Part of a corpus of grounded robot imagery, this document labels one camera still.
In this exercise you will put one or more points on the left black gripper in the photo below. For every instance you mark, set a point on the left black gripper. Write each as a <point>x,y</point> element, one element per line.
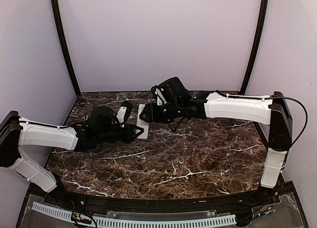
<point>130,136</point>

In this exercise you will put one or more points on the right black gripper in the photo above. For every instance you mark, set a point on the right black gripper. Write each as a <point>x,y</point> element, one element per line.
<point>152,114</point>

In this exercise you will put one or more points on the white remote control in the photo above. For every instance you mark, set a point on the white remote control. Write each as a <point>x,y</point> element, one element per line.
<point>142,124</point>

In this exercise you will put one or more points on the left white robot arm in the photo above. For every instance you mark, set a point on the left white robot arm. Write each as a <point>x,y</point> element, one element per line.
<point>102,126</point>

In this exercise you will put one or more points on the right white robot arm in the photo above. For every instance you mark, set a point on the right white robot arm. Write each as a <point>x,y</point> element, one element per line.
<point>173,101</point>

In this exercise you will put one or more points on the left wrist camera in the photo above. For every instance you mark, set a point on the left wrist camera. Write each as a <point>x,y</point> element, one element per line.
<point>121,115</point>

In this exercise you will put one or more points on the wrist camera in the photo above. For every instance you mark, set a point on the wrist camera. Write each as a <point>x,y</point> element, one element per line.
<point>155,90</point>
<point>121,115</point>

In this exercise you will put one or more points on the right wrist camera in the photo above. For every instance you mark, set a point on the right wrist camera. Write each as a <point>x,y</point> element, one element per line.
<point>155,90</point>

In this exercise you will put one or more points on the black curved front rail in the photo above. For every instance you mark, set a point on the black curved front rail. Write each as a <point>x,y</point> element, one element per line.
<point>235,203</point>

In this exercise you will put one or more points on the white slotted cable duct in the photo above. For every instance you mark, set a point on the white slotted cable duct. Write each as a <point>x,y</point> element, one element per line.
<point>138,220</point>

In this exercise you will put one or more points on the left black frame post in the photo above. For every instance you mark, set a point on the left black frame post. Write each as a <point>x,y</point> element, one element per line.
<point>64,47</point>

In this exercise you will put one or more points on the black frame post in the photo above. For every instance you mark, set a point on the black frame post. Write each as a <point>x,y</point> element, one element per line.
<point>64,47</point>
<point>255,46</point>

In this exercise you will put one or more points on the right black frame post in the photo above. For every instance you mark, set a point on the right black frame post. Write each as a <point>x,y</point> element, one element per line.
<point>255,46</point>

